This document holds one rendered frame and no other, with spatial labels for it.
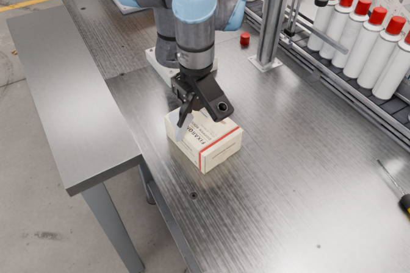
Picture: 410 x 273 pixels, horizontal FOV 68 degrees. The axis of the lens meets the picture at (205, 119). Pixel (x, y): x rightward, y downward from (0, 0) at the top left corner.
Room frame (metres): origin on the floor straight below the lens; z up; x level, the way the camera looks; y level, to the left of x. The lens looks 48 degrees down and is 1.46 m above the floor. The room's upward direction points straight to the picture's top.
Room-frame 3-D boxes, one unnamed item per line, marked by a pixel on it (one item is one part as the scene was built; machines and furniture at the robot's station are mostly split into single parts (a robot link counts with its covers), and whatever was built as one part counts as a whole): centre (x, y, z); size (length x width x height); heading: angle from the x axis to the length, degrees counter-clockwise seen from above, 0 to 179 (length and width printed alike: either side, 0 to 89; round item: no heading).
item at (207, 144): (0.49, 0.01, 0.87); 0.16 x 0.12 x 0.07; 39
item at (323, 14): (0.85, -0.36, 0.98); 0.05 x 0.05 x 0.20
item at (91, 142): (0.97, 0.18, 0.81); 0.90 x 0.90 x 0.04; 32
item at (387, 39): (0.67, -0.46, 0.98); 0.05 x 0.05 x 0.20
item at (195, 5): (0.51, 0.02, 1.18); 0.09 x 0.08 x 0.11; 170
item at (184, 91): (0.51, 0.02, 1.02); 0.09 x 0.08 x 0.12; 39
